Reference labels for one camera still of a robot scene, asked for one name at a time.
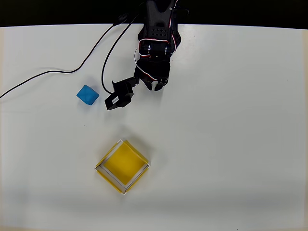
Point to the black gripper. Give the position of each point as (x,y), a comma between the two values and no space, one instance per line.
(149,76)

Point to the blue cube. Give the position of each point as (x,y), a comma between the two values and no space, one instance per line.
(87,95)

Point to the yellow paper box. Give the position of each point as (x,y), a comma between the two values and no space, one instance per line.
(122,166)

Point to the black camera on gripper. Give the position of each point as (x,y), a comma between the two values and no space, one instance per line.
(121,95)

